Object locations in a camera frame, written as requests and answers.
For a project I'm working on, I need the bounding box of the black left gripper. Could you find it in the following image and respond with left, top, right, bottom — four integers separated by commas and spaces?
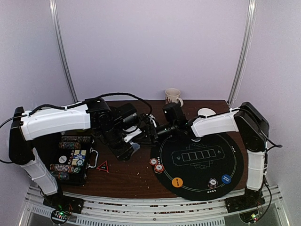
99, 125, 134, 161

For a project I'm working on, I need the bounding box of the blue playing card deck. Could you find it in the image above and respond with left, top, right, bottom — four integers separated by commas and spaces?
131, 142, 140, 151

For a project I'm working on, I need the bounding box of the red poker chip stack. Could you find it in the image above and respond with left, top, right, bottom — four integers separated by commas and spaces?
149, 158, 158, 166

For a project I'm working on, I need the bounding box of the orange big blind button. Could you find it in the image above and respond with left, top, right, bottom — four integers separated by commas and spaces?
171, 177, 183, 188

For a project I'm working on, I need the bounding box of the blue small blind button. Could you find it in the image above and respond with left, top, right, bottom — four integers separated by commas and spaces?
222, 174, 232, 184

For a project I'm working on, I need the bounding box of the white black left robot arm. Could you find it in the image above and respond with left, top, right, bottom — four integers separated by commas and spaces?
8, 95, 151, 210

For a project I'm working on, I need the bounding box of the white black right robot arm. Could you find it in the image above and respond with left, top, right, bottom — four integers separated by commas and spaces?
149, 102, 269, 212

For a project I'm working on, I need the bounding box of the black red triangle marker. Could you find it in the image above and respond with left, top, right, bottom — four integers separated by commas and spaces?
96, 161, 109, 173

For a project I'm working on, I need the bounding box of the floral ceramic mug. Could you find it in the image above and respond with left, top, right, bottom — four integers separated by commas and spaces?
165, 88, 184, 107

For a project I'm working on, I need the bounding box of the black poker chip case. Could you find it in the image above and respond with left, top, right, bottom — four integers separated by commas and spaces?
49, 135, 99, 186

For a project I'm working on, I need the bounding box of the white orange bowl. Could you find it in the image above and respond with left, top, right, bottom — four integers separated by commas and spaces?
198, 108, 216, 116

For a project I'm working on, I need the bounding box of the round black poker mat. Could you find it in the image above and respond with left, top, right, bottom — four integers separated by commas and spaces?
150, 133, 244, 201

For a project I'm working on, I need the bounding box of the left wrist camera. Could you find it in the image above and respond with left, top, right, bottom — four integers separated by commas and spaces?
124, 128, 142, 143

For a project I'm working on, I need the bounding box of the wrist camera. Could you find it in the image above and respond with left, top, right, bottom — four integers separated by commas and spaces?
148, 114, 157, 128
124, 128, 142, 143

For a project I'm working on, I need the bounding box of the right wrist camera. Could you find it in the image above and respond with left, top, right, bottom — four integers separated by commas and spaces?
148, 114, 157, 128

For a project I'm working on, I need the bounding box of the aluminium front rail base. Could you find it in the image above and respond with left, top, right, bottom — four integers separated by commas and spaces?
20, 185, 291, 226

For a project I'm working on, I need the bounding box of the left aluminium frame post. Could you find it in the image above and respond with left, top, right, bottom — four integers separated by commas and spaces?
49, 0, 78, 103

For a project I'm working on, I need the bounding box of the aluminium frame post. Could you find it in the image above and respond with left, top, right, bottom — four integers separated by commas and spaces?
227, 0, 258, 107
49, 0, 78, 103

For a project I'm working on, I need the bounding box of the right aluminium frame post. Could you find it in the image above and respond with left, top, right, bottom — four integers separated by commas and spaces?
227, 0, 258, 107

